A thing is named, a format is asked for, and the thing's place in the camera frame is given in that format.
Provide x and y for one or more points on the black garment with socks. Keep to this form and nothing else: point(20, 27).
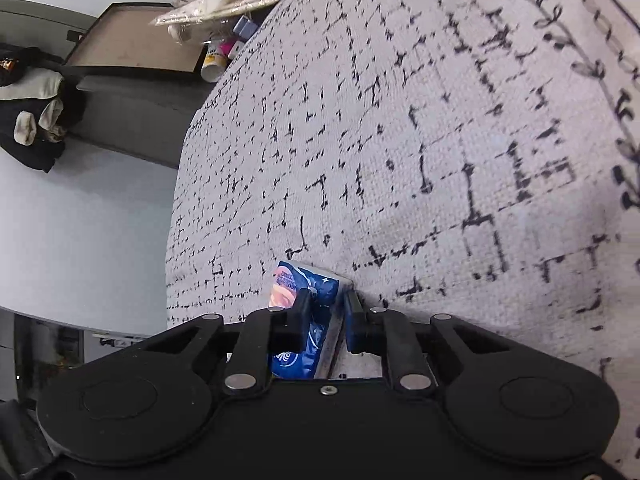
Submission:
point(30, 105)

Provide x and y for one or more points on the glass jar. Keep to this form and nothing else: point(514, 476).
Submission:
point(187, 31)

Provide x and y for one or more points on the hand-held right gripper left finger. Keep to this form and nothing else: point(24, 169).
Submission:
point(292, 320)

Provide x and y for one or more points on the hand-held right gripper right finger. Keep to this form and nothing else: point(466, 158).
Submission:
point(357, 330)

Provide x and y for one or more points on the white black-patterned blanket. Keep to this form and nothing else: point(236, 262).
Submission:
point(425, 135)

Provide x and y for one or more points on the black framed cork board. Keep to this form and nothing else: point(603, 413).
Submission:
point(135, 35)

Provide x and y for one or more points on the small purple box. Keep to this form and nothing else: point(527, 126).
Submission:
point(245, 29)

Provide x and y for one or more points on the blue and white tissue pack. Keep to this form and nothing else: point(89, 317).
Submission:
point(320, 290)

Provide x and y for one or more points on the small pink item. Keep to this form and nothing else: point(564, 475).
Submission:
point(231, 49)

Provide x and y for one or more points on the white yellow bottle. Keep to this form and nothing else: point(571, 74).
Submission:
point(215, 62)

